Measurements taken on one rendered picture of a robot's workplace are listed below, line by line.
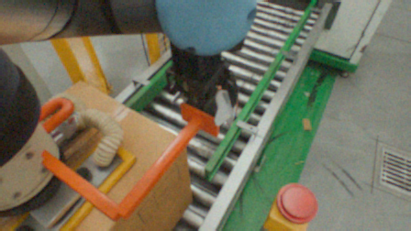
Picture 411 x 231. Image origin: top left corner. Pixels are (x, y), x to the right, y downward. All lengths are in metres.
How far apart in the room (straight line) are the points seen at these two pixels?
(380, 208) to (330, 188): 0.29
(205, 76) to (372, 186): 1.63
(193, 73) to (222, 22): 0.20
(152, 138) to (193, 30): 0.47
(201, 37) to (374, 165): 1.86
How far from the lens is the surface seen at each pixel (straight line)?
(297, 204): 0.48
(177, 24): 0.19
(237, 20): 0.20
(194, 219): 0.97
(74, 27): 0.23
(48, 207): 0.58
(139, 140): 0.65
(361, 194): 1.84
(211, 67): 0.40
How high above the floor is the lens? 1.47
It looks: 50 degrees down
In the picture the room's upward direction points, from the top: straight up
